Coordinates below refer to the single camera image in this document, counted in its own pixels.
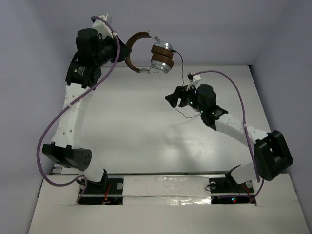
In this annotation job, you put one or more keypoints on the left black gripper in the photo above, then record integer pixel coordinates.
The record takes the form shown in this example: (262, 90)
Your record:
(119, 48)

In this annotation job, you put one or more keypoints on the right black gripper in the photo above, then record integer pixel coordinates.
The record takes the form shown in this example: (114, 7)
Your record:
(180, 91)

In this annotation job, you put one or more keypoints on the brown silver headphones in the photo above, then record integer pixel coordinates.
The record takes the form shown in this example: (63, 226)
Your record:
(162, 54)

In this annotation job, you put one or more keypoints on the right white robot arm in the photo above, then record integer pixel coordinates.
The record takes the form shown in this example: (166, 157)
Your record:
(270, 153)

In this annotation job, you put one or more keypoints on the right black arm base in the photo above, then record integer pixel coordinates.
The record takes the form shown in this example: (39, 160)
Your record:
(225, 190)

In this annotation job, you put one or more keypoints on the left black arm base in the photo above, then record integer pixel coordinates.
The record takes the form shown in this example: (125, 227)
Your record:
(109, 191)

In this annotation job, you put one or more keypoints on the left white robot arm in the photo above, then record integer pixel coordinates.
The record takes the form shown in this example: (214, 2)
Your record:
(98, 52)

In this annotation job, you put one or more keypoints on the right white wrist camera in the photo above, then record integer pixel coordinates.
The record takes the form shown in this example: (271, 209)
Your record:
(194, 81)

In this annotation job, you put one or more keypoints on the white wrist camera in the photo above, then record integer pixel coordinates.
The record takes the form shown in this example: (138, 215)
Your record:
(101, 27)
(194, 81)

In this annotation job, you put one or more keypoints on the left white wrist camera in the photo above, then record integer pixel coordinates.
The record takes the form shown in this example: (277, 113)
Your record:
(101, 27)

